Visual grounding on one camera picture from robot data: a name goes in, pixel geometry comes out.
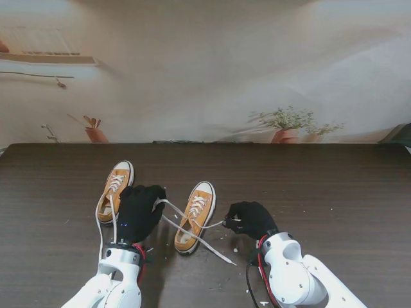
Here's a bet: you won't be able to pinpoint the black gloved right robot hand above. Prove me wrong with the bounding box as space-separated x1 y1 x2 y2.
223 201 279 241

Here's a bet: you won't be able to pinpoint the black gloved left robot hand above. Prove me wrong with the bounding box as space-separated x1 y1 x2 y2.
118 184 168 246

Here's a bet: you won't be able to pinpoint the white shoelace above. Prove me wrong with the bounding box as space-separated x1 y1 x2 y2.
150 195 243 267

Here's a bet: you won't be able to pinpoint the green plant in terracotta pot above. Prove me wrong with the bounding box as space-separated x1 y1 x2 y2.
249 106 347 144

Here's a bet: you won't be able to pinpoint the terracotta pot with wooden utensils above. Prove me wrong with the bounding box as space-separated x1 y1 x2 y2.
66 113 110 144

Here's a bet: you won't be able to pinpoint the metal tap fixture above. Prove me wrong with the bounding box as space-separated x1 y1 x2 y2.
40 124 61 144

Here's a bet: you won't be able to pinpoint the red and black arm cables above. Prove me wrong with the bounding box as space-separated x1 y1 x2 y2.
131 243 155 283
245 243 280 308

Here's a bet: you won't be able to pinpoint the metal wall rail with hook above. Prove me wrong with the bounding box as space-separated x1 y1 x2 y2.
0 71 74 89

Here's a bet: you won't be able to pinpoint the wooden wall shelf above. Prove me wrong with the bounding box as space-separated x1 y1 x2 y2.
0 52 100 67

